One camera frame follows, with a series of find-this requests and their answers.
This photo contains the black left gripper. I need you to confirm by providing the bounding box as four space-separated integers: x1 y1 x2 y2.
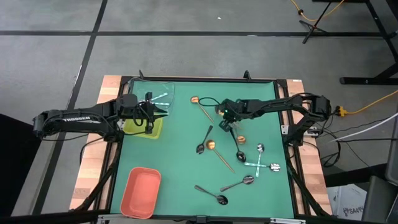
138 91 170 135

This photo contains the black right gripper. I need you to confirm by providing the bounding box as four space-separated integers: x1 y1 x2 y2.
217 99 249 132

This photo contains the long wooden spoon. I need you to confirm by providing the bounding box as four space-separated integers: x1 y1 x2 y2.
205 139 236 174

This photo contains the black spoon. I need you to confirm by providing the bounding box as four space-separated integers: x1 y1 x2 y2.
195 125 214 155
229 128 247 163
194 185 229 206

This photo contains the plain silver spoon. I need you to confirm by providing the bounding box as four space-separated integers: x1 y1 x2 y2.
220 175 255 192

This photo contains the yellow plastic bin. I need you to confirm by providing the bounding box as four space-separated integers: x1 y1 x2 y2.
123 116 164 140

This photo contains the clear plastic bin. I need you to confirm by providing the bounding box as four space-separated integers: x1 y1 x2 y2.
126 77 177 119

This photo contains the wooden table side board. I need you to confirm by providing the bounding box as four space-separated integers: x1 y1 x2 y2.
68 74 124 211
284 79 333 215

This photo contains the green table mat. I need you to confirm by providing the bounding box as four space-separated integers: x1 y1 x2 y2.
110 80 295 218

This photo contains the orange plastic bin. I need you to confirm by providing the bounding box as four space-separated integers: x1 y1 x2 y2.
119 167 162 220

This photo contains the black tripod stand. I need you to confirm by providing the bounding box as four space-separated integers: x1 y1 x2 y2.
298 0 332 44

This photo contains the white cardboard box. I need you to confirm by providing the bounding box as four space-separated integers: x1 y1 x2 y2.
326 183 368 220

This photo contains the black metal stand base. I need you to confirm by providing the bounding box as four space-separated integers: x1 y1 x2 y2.
312 0 398 85

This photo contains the black floor mat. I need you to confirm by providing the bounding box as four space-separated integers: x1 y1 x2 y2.
0 113 47 218

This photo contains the grey plastic bin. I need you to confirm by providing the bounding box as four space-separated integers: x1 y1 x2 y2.
361 175 398 224

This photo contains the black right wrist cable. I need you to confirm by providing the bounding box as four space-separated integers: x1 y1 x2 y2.
198 96 222 108

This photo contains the black metal table frame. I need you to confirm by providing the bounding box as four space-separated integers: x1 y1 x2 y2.
73 70 332 224

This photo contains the yellow extension cable with plug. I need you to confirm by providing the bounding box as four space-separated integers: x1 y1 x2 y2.
335 89 398 118

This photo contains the black floor cable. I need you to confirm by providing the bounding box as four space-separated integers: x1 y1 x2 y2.
337 137 398 142
320 139 343 169

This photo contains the white floor cable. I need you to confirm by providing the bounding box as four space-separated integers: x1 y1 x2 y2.
329 112 398 143

